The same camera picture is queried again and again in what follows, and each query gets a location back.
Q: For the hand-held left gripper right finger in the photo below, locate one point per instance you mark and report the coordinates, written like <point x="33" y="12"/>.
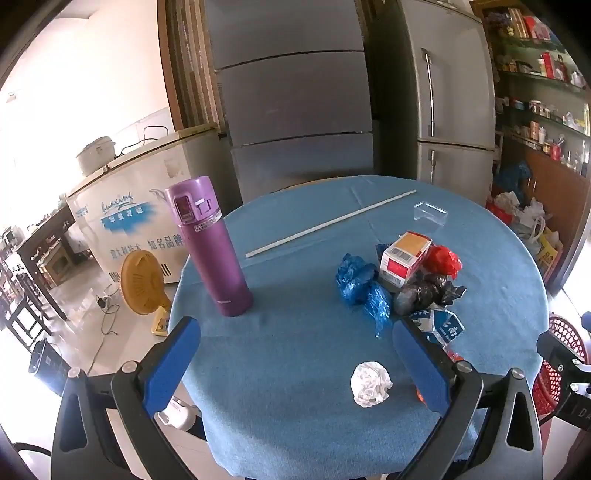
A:
<point x="420" y="369"/>

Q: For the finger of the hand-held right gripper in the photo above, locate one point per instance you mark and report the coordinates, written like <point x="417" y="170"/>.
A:
<point x="586" y="321"/>
<point x="561" y="353"/>

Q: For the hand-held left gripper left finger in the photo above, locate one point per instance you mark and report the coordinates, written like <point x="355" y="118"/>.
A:
<point x="171" y="364"/>

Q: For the red plastic basket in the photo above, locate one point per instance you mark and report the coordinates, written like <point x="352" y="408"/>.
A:
<point x="545" y="392"/>

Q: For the blue white milk carton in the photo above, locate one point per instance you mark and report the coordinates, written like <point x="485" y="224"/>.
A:
<point x="441" y="327"/>

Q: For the white paper ball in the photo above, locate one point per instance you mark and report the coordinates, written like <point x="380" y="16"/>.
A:
<point x="369" y="383"/>

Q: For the black plastic bag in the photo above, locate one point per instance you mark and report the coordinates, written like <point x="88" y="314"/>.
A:
<point x="415" y="293"/>

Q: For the blue plastic bag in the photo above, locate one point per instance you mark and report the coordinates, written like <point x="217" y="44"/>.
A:
<point x="353" y="277"/>
<point x="378" y="304"/>

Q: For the small printed cardboard box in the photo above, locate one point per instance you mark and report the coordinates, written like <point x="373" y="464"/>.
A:
<point x="401" y="261"/>

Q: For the red plastic bag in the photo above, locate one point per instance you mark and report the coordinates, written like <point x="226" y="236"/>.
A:
<point x="443" y="261"/>

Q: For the clear plastic container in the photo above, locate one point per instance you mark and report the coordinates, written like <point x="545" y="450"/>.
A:
<point x="431" y="213"/>

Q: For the white plastic jug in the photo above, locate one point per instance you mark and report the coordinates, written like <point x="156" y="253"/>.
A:
<point x="178" y="413"/>

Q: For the power strip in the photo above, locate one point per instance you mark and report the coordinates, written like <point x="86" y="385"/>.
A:
<point x="102" y="302"/>

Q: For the purple thermos bottle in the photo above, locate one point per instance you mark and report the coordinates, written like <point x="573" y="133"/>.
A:
<point x="212" y="258"/>

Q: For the white plastic bag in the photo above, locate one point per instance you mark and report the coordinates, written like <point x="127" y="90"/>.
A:
<point x="528" y="217"/>

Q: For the black bin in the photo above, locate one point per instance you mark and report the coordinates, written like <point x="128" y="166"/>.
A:
<point x="48" y="369"/>

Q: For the red shopping bag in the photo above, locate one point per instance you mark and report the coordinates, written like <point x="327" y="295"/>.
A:
<point x="501" y="214"/>

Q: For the blue tablecloth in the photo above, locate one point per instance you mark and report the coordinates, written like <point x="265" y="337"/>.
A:
<point x="300" y="300"/>

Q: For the wooden shelf cabinet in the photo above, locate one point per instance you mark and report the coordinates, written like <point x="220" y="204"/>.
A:
<point x="549" y="180"/>

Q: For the dark wooden chair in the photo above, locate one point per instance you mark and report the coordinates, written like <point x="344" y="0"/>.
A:
<point x="23" y="304"/>

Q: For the large blue bag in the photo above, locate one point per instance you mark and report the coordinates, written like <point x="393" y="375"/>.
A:
<point x="512" y="177"/>

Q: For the white chest freezer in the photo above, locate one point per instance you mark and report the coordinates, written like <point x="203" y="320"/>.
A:
<point x="138" y="203"/>

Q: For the long white rod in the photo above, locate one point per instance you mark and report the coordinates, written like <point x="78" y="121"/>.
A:
<point x="323" y="226"/>

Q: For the dark wooden table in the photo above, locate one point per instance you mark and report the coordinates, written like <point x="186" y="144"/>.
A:
<point x="41" y="240"/>

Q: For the white rice cooker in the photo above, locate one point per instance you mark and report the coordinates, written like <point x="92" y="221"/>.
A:
<point x="94" y="154"/>

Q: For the assorted bottles and boxes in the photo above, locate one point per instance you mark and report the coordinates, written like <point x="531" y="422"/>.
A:
<point x="549" y="64"/>

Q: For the silver two-door fridge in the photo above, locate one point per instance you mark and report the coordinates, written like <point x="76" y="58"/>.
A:
<point x="452" y="92"/>

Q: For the grey three-door fridge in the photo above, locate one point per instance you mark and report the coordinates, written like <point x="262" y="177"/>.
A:
<point x="291" y="101"/>

